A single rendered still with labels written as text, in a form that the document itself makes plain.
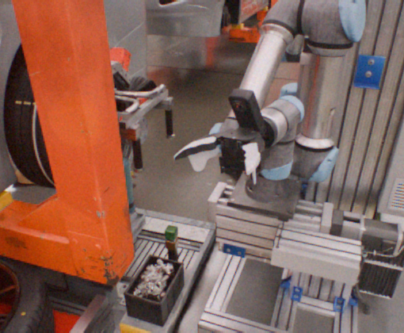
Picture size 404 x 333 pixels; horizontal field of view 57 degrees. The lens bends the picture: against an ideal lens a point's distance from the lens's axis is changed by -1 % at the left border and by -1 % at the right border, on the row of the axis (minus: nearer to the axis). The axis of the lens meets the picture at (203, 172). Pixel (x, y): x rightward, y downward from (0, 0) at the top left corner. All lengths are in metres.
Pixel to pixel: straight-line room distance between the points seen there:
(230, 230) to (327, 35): 0.75
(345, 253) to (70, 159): 0.88
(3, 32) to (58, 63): 0.56
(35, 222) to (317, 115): 1.01
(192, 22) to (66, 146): 3.14
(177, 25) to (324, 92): 3.15
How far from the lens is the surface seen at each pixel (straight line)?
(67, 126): 1.09
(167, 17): 4.08
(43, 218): 1.41
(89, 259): 1.36
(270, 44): 1.02
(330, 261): 1.23
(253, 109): 0.69
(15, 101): 1.67
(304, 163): 1.15
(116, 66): 1.75
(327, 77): 1.06
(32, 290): 1.51
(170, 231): 1.39
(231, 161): 0.72
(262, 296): 1.78
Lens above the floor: 1.54
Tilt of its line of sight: 31 degrees down
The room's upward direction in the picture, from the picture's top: straight up
